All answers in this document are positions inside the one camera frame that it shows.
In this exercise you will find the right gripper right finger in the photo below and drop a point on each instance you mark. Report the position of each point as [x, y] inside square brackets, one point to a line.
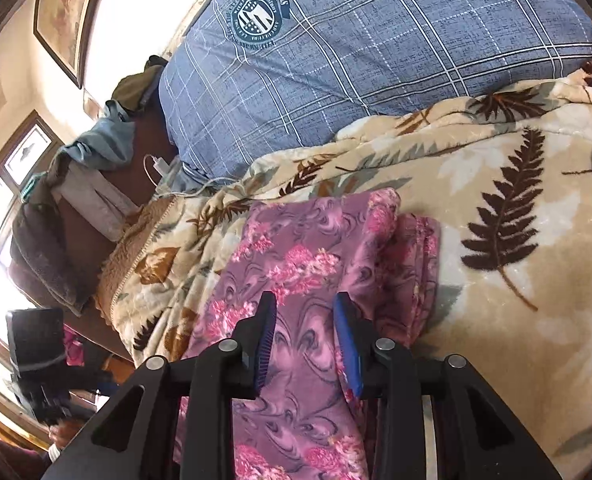
[477, 435]

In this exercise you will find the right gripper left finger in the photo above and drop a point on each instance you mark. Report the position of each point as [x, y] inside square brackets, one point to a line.
[174, 420]

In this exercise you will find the pink floral garment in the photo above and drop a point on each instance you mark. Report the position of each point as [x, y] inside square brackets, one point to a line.
[307, 422]

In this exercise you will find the person's left hand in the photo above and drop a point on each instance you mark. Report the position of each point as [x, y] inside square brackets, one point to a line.
[64, 431]

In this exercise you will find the grey cloth on headboard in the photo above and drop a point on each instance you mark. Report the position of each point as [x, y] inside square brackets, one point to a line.
[98, 201]

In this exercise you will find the teal cloth on headboard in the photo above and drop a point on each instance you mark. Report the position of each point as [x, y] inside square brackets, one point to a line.
[108, 145]

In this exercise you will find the beige leaf pattern blanket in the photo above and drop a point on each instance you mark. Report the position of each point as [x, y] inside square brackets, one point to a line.
[508, 178]

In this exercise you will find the olive cloth on headboard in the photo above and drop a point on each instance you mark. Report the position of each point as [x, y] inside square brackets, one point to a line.
[134, 91]

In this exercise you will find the blue plaid pillow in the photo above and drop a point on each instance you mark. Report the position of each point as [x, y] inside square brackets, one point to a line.
[254, 77]

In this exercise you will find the wooden window frame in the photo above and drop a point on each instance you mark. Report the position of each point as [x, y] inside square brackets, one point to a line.
[26, 152]

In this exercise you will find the white charger with cable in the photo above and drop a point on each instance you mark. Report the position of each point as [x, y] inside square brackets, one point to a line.
[175, 178]

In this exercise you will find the framed wall picture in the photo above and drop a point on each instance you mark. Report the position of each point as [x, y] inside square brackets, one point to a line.
[63, 28]

